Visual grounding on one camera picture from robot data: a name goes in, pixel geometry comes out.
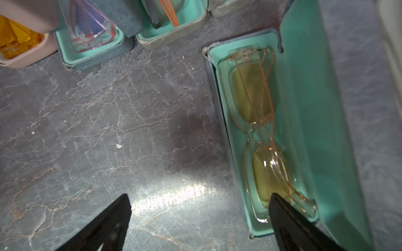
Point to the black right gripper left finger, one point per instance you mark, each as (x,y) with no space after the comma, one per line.
(107,232)

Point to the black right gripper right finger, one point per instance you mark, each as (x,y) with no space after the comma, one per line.
(293,232)

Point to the case with clear yellow glasses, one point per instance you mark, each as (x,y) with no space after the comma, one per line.
(309,109)

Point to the grey case with purple glasses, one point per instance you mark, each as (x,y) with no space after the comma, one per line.
(93,32)

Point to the grey case with orange glasses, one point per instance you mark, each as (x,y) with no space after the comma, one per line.
(168,21)

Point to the pink case with yellow glasses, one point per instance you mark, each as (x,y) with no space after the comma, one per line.
(27,32)

